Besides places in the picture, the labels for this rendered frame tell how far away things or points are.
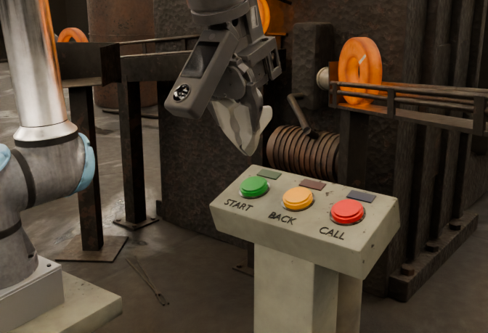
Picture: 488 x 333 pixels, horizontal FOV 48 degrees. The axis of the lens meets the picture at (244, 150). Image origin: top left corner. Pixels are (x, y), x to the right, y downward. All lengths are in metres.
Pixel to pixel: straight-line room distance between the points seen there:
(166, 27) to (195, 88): 1.40
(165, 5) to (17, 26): 1.04
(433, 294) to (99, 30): 3.42
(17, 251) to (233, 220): 0.45
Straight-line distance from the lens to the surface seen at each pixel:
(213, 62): 0.64
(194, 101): 0.63
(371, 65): 1.21
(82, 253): 2.01
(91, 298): 1.14
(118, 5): 4.44
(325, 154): 1.35
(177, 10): 1.98
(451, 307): 1.75
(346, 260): 0.68
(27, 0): 1.04
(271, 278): 0.78
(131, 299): 1.72
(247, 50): 0.70
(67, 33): 2.37
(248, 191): 0.77
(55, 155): 1.06
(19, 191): 1.04
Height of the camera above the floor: 0.87
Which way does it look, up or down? 16 degrees down
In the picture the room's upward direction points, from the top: straight up
